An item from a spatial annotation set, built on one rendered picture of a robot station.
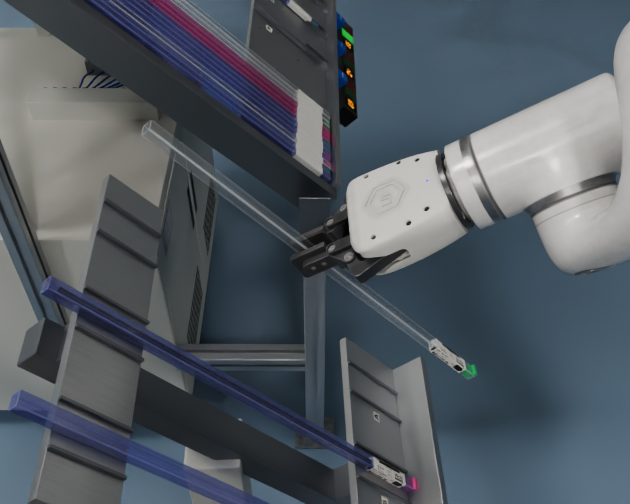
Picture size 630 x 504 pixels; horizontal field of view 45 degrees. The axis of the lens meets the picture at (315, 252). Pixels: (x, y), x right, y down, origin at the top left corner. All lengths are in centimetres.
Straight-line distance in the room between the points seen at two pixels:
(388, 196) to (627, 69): 25
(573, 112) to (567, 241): 11
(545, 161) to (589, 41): 253
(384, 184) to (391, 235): 7
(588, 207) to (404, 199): 16
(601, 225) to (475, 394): 131
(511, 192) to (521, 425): 125
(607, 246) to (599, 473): 127
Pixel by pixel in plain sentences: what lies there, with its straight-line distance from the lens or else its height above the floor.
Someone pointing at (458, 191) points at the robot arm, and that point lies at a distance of 68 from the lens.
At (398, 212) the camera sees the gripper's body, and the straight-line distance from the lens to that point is 70.
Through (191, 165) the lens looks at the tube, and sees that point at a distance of 68.
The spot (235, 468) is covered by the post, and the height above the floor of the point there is 84.
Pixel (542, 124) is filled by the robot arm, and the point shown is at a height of 118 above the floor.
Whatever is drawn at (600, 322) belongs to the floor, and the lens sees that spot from 213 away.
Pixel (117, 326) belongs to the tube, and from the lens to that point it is 67.
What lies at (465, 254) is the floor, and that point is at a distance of 219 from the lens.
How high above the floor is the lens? 157
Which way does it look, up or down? 47 degrees down
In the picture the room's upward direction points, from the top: straight up
